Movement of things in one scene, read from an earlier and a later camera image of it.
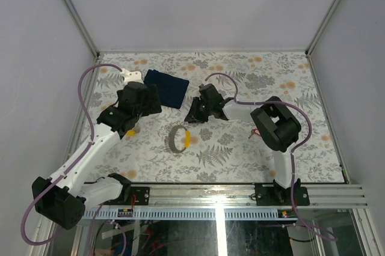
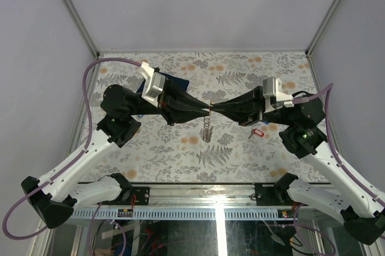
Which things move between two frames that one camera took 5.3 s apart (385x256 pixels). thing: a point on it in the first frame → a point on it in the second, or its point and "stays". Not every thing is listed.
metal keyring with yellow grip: (171, 139) → (207, 130)
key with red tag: (254, 131) stays
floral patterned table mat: (162, 148) stays
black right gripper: (194, 115) → (252, 100)
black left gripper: (153, 106) → (173, 98)
